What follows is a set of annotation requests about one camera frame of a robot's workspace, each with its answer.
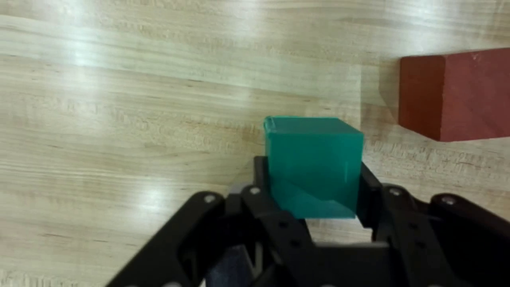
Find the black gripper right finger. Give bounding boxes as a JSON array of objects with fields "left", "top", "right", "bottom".
[{"left": 319, "top": 169, "right": 510, "bottom": 287}]

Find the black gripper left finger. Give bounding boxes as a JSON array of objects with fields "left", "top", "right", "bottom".
[{"left": 107, "top": 156, "right": 319, "bottom": 287}]

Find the green block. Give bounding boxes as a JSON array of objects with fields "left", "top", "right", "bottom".
[{"left": 263, "top": 117, "right": 363, "bottom": 219}]

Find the orange block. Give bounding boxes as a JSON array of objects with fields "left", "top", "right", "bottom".
[{"left": 398, "top": 48, "right": 510, "bottom": 142}]

